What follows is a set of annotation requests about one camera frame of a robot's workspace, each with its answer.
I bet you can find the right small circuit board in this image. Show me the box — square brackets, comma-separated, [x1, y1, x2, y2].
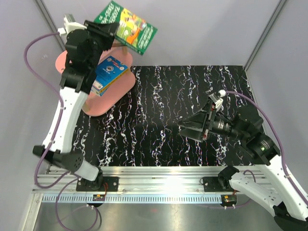
[222, 195, 237, 203]

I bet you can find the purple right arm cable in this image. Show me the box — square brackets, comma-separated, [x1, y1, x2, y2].
[225, 90, 308, 210]

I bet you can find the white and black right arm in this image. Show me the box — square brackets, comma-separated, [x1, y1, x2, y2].
[178, 100, 308, 231]

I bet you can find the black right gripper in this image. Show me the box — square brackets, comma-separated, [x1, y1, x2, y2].
[177, 99, 246, 141]

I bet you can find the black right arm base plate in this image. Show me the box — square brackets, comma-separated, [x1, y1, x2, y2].
[200, 177, 223, 193]

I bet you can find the dark Tale of Two Cities book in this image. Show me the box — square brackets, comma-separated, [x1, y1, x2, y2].
[112, 39, 128, 53]

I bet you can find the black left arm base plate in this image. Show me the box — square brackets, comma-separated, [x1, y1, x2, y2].
[76, 176, 119, 192]

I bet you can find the green bottom book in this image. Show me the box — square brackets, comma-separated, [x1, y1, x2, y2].
[94, 0, 158, 55]

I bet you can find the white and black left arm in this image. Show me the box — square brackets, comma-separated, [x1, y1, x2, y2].
[33, 21, 119, 191]

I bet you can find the blue back-cover book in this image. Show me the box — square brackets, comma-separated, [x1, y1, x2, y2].
[91, 56, 128, 96]

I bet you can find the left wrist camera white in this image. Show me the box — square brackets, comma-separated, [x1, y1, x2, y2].
[58, 14, 87, 36]

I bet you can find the aluminium mounting rail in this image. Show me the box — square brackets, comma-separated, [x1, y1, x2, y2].
[32, 166, 276, 204]

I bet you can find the left small circuit board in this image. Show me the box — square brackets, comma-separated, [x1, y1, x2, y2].
[93, 194, 105, 201]

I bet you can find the pink three-tier shelf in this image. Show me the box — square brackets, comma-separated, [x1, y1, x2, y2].
[54, 39, 137, 117]

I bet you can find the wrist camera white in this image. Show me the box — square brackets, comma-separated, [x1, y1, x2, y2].
[209, 90, 226, 111]
[58, 14, 87, 36]

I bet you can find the small circuit board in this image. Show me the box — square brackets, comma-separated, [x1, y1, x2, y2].
[222, 195, 237, 203]
[93, 194, 105, 201]

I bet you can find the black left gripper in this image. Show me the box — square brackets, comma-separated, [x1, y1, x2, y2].
[83, 19, 119, 69]

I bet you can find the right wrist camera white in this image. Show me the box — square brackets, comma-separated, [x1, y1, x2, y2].
[209, 90, 226, 111]

